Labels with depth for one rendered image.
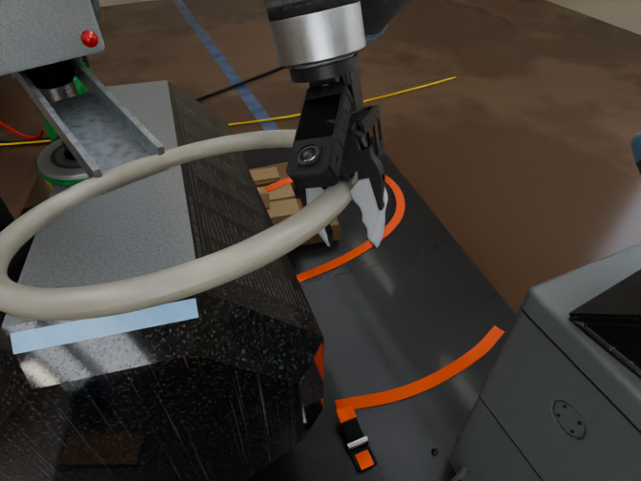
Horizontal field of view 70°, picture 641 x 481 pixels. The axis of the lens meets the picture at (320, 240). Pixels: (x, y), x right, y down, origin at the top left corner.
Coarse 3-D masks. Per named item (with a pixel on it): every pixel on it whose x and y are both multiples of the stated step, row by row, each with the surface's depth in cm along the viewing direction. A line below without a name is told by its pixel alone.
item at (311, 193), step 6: (306, 192) 53; (312, 192) 52; (318, 192) 52; (306, 198) 53; (312, 198) 53; (324, 228) 54; (330, 228) 55; (324, 234) 55; (330, 234) 55; (324, 240) 56; (330, 240) 56
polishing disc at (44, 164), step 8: (56, 144) 118; (48, 152) 116; (56, 152) 116; (40, 160) 113; (48, 160) 113; (56, 160) 113; (64, 160) 113; (40, 168) 110; (48, 168) 110; (56, 168) 110; (64, 168) 110; (72, 168) 110; (80, 168) 110; (48, 176) 110; (56, 176) 108; (64, 176) 108; (72, 176) 108; (80, 176) 109; (88, 176) 110
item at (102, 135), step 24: (24, 72) 97; (72, 96) 98; (96, 96) 98; (48, 120) 91; (72, 120) 92; (96, 120) 92; (120, 120) 90; (72, 144) 78; (96, 144) 86; (120, 144) 86; (144, 144) 84; (96, 168) 74; (168, 168) 82
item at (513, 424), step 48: (576, 288) 91; (528, 336) 95; (576, 336) 83; (528, 384) 99; (576, 384) 86; (624, 384) 76; (480, 432) 124; (528, 432) 104; (576, 432) 90; (624, 432) 79; (480, 480) 132; (528, 480) 110; (576, 480) 94; (624, 480) 82
